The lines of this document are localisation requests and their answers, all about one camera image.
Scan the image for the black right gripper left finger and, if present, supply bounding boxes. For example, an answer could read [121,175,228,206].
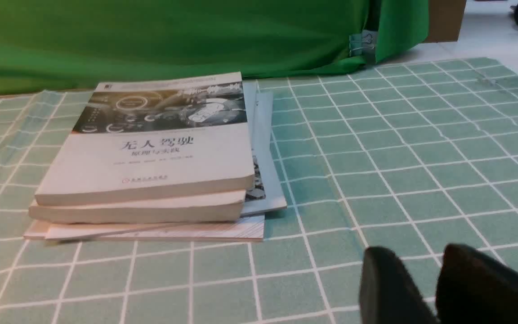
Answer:
[359,246,438,324]

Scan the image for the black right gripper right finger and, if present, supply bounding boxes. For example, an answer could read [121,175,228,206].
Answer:
[435,243,518,324]

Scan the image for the green checkered tablecloth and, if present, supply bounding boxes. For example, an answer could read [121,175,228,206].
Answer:
[0,58,518,324]

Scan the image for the bottom striped book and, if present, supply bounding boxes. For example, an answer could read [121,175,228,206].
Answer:
[23,215,265,242]

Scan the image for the grey thin booklet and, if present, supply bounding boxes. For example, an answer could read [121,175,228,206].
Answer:
[242,81,287,217]

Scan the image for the white book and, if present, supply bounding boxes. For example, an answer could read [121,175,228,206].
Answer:
[27,189,246,224]
[35,72,255,207]

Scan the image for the metal binder clip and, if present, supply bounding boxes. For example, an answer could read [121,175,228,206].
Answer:
[348,30,378,57]

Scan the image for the brown cardboard box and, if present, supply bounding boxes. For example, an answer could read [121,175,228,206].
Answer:
[423,0,467,44]

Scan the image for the white top book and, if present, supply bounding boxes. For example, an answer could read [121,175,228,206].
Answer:
[35,72,255,207]

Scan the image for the green backdrop cloth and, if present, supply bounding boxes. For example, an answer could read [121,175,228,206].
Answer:
[0,0,429,95]

